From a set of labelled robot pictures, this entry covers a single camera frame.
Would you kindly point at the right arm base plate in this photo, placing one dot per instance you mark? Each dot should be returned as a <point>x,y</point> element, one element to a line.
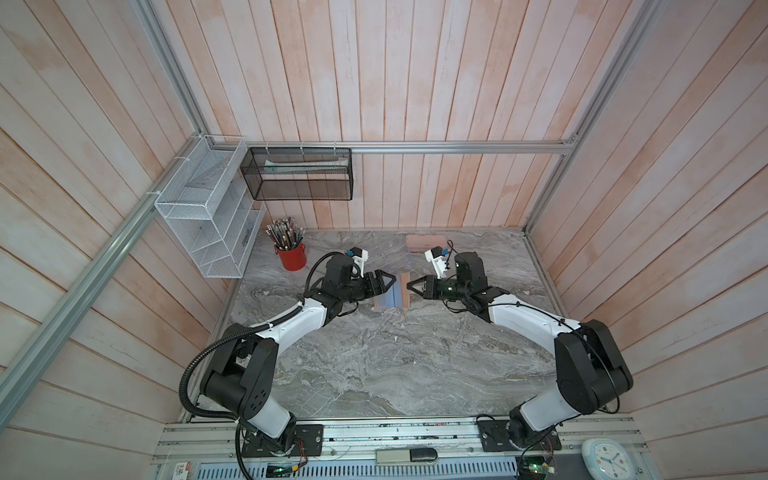
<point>513,435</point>

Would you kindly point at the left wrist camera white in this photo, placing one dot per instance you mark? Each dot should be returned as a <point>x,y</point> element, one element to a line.
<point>359,257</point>

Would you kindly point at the red pen cup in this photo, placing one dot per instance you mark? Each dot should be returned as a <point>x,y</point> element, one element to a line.
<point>293,259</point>

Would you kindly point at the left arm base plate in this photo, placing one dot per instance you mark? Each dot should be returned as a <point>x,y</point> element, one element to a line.
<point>296,440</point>

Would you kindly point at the white wire mesh shelf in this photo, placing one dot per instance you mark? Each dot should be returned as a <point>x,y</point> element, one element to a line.
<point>208,206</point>

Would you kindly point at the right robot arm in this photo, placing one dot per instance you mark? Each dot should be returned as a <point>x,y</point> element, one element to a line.
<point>590,369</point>

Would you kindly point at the black mesh wall basket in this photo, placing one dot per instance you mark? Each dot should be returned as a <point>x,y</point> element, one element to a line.
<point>298,173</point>

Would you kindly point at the white analog clock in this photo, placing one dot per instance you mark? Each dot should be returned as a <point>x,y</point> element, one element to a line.
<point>606,459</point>

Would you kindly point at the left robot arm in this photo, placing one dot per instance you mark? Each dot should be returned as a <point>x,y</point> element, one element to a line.
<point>232,377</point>

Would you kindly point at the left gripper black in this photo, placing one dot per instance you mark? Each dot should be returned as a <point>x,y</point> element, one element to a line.
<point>379,287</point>

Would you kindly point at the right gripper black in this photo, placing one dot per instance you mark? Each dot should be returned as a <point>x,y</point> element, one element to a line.
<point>410,284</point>

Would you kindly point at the grey black handheld device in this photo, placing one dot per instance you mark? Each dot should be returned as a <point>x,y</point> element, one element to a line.
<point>406,456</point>

